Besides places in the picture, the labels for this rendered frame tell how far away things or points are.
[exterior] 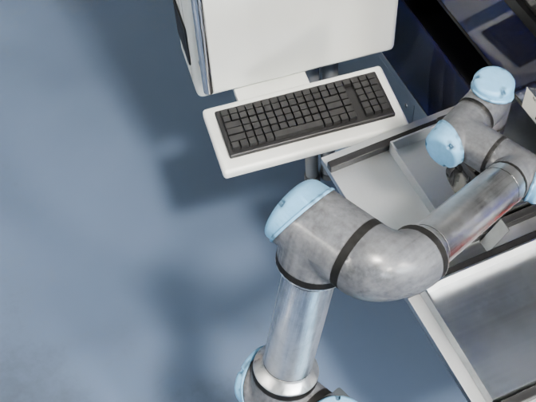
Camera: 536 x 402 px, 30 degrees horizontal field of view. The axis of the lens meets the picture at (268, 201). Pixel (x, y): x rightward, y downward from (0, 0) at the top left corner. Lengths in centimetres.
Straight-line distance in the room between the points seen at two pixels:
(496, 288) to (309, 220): 67
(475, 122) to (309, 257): 45
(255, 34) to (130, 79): 132
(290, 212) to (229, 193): 176
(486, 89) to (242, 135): 71
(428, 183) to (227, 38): 56
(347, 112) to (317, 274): 90
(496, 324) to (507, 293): 7
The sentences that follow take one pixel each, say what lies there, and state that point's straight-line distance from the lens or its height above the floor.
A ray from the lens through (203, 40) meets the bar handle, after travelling 214.
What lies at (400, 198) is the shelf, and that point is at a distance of 210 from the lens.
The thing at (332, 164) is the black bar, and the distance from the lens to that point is 211.
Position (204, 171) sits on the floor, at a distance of 324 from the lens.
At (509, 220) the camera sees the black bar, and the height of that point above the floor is 90.
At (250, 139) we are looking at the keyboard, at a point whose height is 83.
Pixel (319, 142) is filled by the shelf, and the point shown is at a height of 80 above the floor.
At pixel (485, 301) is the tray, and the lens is 198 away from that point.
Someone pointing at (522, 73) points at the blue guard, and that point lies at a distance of 209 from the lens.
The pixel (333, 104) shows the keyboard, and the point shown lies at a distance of 231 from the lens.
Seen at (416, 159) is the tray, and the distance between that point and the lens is 216.
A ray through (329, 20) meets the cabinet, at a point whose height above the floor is 96.
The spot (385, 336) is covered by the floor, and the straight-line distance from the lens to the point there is 291.
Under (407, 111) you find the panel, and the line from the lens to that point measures 270.
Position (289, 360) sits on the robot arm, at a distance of 165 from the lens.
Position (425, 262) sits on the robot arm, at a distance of 142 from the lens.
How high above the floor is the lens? 260
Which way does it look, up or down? 55 degrees down
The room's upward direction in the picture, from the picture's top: 4 degrees counter-clockwise
